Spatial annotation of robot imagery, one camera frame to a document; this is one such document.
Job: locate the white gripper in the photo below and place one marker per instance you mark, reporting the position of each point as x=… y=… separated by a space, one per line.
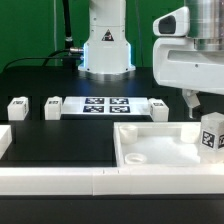
x=189 y=51

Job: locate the white square tabletop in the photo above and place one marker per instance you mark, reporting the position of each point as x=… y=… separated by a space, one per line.
x=161 y=143

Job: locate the white front fence bar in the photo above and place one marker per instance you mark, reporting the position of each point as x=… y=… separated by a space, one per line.
x=147 y=180

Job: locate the white fence bar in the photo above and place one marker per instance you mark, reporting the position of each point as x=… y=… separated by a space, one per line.
x=147 y=180
x=5 y=138

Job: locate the white left fence bar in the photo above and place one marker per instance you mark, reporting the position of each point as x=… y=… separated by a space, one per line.
x=5 y=138

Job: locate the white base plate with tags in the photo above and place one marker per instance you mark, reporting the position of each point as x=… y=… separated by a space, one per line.
x=105 y=106

